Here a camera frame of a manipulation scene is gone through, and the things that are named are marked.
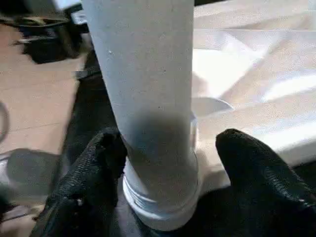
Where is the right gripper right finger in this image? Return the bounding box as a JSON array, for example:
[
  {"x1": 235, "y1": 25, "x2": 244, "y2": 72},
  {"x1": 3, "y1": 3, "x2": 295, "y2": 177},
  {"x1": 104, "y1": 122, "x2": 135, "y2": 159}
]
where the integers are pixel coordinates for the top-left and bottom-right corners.
[{"x1": 195, "y1": 127, "x2": 316, "y2": 237}]

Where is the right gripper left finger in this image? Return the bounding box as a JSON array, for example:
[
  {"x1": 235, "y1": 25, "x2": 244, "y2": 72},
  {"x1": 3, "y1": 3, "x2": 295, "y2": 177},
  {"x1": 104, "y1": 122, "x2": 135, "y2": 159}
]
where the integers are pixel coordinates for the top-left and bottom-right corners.
[{"x1": 31, "y1": 126, "x2": 128, "y2": 237}]

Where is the black box device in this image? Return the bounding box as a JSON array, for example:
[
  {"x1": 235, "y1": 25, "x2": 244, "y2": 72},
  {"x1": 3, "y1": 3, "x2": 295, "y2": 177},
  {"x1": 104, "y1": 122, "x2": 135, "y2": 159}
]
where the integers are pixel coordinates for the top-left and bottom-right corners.
[{"x1": 13, "y1": 13, "x2": 86, "y2": 65}]

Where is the white plastic table leg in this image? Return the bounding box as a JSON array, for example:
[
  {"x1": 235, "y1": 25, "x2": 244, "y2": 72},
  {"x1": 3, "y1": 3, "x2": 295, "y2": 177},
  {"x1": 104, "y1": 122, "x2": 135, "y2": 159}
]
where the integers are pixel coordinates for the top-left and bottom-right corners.
[{"x1": 82, "y1": 0, "x2": 200, "y2": 210}]

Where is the white plastic table top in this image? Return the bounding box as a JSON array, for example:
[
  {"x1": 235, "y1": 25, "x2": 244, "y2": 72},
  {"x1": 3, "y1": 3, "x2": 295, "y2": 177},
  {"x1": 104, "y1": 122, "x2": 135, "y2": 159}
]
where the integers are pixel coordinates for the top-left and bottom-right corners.
[{"x1": 122, "y1": 4, "x2": 316, "y2": 233}]

